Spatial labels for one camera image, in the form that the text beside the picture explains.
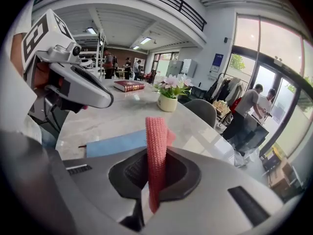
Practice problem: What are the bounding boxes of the person's left forearm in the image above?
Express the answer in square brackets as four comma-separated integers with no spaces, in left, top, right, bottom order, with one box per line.
[10,32,27,67]

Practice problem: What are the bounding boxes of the red bag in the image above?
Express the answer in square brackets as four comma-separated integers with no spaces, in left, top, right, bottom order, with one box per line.
[229,97,243,114]

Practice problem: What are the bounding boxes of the cream pot with pink flowers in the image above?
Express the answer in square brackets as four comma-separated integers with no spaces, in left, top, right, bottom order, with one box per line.
[152,74,194,113]

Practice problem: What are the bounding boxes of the black flat screen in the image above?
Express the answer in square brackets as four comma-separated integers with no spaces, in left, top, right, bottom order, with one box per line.
[241,113,270,154]

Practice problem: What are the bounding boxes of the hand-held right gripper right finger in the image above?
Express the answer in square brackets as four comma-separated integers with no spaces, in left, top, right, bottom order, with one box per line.
[144,147,284,235]

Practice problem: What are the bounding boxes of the person's left hand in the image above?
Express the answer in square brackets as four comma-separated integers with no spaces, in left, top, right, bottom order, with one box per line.
[33,62,51,90]

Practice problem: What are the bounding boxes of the thick red book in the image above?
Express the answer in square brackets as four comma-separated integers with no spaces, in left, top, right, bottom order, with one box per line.
[113,80,146,93]

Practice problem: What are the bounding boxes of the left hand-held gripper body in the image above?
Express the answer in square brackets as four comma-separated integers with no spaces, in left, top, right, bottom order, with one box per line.
[21,8,83,133]

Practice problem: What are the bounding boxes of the black balcony railing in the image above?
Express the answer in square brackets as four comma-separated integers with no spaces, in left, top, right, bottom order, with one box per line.
[34,0,207,32]

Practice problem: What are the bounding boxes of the cardboard box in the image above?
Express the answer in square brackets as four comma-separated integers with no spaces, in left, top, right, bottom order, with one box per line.
[263,147,305,194]

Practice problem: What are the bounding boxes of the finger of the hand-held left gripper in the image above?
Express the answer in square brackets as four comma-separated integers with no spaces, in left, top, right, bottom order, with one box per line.
[57,97,89,114]
[48,62,114,109]

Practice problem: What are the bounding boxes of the blue wall poster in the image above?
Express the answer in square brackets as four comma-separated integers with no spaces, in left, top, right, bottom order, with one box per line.
[211,53,224,73]

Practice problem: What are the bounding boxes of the white wall cabinet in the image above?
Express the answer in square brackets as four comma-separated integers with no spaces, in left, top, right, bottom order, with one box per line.
[181,58,198,78]

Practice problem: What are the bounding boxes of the white shelf rack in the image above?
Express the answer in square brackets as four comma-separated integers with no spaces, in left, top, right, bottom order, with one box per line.
[95,31,108,81]

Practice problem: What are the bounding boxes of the grey chair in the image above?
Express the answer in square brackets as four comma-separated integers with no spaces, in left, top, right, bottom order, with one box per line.
[182,98,218,129]

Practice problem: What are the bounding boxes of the person's blue jeans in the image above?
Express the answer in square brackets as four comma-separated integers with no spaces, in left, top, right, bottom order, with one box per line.
[39,126,59,153]

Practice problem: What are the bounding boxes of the blue notebook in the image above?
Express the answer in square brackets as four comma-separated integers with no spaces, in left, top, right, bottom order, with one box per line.
[78,129,147,158]

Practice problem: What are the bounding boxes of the pink knitted cloth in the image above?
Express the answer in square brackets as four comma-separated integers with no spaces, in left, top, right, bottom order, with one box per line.
[145,116,177,214]

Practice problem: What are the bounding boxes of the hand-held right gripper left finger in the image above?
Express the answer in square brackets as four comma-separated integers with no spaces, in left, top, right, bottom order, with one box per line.
[61,147,150,235]

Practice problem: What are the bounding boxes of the clothes rack with garments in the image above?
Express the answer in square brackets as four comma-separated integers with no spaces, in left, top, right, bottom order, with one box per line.
[206,71,248,109]

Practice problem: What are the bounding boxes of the person's white shirt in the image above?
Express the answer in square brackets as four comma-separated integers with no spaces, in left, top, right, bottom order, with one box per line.
[0,30,43,145]

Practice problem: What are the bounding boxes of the grey metal cabinet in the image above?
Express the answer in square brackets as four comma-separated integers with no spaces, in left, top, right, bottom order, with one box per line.
[166,60,184,77]

